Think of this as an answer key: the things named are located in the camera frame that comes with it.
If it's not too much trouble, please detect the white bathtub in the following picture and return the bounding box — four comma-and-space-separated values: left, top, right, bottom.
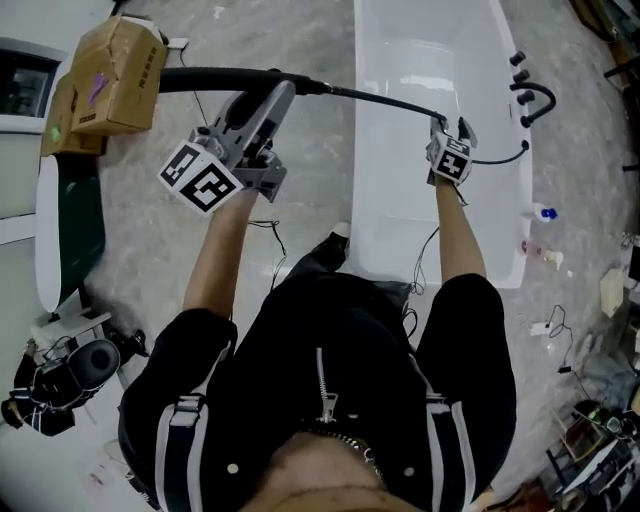
349, 0, 535, 290

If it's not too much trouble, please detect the white bottle with blue pump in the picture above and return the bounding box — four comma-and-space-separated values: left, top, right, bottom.
521, 201, 559, 224

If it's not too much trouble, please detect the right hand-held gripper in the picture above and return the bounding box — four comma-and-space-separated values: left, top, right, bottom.
424, 116, 480, 188

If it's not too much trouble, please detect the black cable with adapter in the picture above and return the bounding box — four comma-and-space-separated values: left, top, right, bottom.
547, 303, 594, 401

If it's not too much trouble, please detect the person's right forearm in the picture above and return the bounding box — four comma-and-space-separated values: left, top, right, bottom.
433, 174, 489, 289

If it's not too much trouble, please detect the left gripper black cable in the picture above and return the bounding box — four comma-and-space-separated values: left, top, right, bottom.
247, 218, 290, 294

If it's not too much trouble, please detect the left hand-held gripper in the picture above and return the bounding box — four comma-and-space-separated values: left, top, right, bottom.
157, 79, 298, 217

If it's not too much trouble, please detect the cardboard box with green sticker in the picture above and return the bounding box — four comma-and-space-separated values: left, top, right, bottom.
40, 74, 109, 159

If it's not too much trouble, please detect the person's black jacket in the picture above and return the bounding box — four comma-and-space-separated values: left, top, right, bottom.
117, 272, 519, 512

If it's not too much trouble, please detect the person's left forearm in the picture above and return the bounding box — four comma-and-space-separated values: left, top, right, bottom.
182, 187, 261, 321

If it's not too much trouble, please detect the white display cabinet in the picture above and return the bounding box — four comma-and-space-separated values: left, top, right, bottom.
0, 37, 69, 134

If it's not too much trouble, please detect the cream box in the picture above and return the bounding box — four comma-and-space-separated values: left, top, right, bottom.
598, 267, 627, 320

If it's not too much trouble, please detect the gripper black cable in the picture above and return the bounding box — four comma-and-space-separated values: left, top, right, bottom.
409, 225, 442, 297
247, 218, 290, 294

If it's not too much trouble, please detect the cardboard box with purple tape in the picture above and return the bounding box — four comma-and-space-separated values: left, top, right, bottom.
69, 13, 169, 136

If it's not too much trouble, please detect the black curved faucet spout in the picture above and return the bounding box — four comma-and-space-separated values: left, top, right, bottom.
508, 82, 557, 129

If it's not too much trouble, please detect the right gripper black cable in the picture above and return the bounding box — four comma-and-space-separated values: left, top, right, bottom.
409, 225, 442, 297

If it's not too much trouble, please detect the pink bottle with white pump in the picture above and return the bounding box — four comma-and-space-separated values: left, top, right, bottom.
519, 239, 566, 272

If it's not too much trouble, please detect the person's chest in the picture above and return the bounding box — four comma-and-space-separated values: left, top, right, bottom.
239, 432, 426, 512

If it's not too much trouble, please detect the white and green counter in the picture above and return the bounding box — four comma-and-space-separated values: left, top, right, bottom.
33, 153, 107, 314

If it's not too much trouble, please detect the black shower hose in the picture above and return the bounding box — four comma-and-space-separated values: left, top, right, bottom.
327, 85, 531, 166

